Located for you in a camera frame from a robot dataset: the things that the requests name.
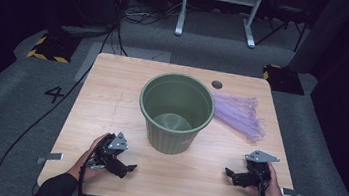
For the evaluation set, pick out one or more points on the black yellow striped stand base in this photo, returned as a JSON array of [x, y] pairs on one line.
[[284, 79], [54, 48]]

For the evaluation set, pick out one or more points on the grey metal table bracket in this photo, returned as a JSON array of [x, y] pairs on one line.
[[52, 156], [291, 193]]

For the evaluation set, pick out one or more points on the person's left hand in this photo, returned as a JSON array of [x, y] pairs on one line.
[[81, 170]]

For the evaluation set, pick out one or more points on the black chair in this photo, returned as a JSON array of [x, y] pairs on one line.
[[287, 7]]

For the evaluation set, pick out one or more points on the purple plastic trash bag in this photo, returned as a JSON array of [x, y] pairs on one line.
[[237, 114]]

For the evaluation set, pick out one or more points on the green plastic trash bin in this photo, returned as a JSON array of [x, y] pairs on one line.
[[164, 140]]

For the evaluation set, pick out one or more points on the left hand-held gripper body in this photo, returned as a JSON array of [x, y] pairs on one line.
[[112, 151]]

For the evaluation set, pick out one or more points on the grey pillar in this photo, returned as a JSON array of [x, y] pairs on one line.
[[321, 35]]

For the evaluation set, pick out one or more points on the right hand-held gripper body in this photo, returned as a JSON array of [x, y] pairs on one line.
[[257, 175]]

